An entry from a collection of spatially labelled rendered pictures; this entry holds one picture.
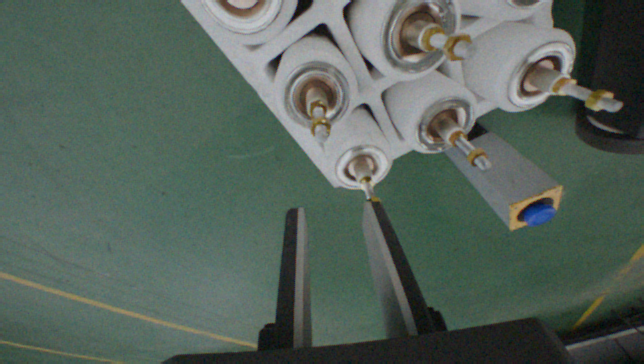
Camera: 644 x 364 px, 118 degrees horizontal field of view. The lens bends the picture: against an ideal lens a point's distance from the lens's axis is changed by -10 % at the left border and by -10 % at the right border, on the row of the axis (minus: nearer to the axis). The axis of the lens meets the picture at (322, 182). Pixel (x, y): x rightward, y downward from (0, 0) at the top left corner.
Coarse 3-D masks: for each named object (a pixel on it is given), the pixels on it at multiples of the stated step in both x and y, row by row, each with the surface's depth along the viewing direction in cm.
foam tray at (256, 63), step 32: (320, 0) 24; (288, 32) 26; (480, 32) 27; (256, 64) 28; (352, 64) 29; (448, 64) 29; (480, 96) 34; (288, 128) 34; (384, 128) 35; (320, 160) 39
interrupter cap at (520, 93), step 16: (544, 48) 22; (560, 48) 22; (528, 64) 23; (544, 64) 23; (560, 64) 23; (512, 80) 24; (528, 80) 24; (512, 96) 25; (528, 96) 25; (544, 96) 25
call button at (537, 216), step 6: (540, 204) 29; (528, 210) 30; (534, 210) 29; (540, 210) 29; (546, 210) 28; (552, 210) 28; (528, 216) 30; (534, 216) 29; (540, 216) 29; (546, 216) 29; (552, 216) 29; (528, 222) 30; (534, 222) 30; (540, 222) 30
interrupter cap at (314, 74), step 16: (304, 64) 22; (320, 64) 22; (288, 80) 22; (304, 80) 23; (320, 80) 23; (336, 80) 23; (288, 96) 24; (304, 96) 24; (336, 96) 24; (288, 112) 25; (304, 112) 25; (336, 112) 25
